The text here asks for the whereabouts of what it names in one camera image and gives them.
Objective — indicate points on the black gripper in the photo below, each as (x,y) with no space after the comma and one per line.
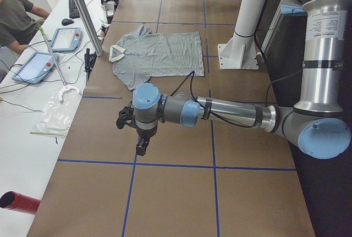
(145,133)

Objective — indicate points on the blue white striped polo shirt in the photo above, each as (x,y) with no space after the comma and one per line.
(140,55)

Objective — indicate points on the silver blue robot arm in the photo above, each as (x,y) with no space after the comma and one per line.
(314,124)

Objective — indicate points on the clear plastic bag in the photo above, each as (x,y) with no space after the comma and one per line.
(57,117)

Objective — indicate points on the black tool on table edge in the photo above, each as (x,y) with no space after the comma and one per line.
(89,59)

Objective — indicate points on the black keyboard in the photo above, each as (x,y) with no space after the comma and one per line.
(73,10)

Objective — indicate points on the black computer mouse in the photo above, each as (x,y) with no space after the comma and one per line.
(67,21)

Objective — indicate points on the far blue teach pendant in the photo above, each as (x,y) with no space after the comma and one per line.
(66,39)

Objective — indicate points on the blue teach pendant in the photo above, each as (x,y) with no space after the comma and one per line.
(35,69)
(66,39)

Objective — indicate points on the near blue teach pendant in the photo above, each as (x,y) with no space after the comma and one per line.
(35,69)

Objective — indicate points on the reacher grabber stick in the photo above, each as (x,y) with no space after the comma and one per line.
(66,87)

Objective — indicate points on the red cylinder tube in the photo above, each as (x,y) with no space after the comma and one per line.
(18,202)

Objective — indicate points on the person in green shirt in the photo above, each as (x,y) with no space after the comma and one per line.
(17,27)

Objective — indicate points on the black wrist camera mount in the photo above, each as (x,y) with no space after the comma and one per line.
(126,117)

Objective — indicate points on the aluminium frame post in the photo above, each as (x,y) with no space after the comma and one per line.
(89,26)

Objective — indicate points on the white pillar mount base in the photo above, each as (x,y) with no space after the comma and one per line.
(239,52)

